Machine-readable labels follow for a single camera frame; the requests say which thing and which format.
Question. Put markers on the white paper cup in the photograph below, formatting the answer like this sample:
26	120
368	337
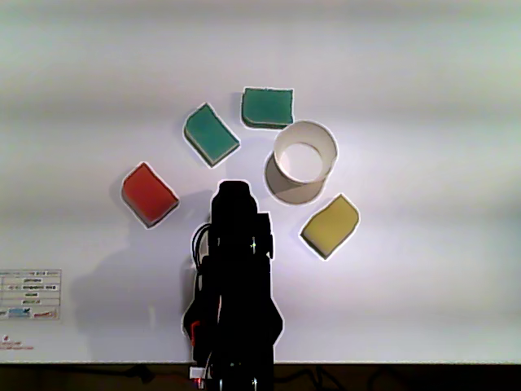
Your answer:
303	138

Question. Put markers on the printed paper label sheet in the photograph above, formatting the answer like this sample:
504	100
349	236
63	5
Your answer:
30	293

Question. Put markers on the white power socket block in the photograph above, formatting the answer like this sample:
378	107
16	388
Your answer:
197	372

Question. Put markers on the green and white sponge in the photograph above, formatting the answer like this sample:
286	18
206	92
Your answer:
267	106
211	134

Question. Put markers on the red and white sponge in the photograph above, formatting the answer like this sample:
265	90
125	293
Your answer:
149	195

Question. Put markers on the yellow and white sponge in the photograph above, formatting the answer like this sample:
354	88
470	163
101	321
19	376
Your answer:
331	226

